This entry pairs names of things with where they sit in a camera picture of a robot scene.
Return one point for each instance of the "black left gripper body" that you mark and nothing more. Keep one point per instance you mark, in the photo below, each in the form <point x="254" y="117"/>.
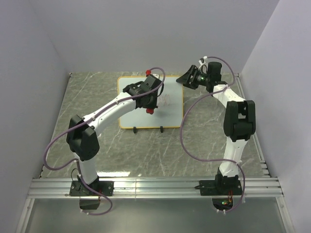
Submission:
<point x="152" y="103"/>

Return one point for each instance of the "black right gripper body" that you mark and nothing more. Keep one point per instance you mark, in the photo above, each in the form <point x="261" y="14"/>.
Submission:
<point x="200" y="78"/>

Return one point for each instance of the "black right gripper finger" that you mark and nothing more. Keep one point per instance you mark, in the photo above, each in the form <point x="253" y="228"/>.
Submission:
<point x="190" y="85"/>
<point x="187" y="77"/>

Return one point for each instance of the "red bone shaped eraser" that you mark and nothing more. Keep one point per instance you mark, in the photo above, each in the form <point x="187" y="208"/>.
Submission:
<point x="149" y="111"/>

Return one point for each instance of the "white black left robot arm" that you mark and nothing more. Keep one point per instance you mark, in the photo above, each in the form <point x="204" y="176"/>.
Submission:
<point x="83" y="141"/>

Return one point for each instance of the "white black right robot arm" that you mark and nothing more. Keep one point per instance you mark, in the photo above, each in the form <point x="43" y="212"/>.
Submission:
<point x="227" y="180"/>

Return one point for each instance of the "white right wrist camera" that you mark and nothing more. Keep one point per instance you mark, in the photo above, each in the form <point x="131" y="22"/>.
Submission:
<point x="203" y="64"/>

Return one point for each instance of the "grey wire whiteboard stand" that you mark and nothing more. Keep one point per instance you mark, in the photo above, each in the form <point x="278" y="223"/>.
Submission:
<point x="136" y="129"/>

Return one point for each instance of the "aluminium side rail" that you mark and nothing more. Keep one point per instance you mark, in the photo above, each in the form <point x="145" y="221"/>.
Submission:
<point x="253" y="162"/>

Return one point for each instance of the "aluminium mounting rail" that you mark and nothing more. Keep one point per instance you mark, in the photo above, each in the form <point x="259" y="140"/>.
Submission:
<point x="150" y="188"/>

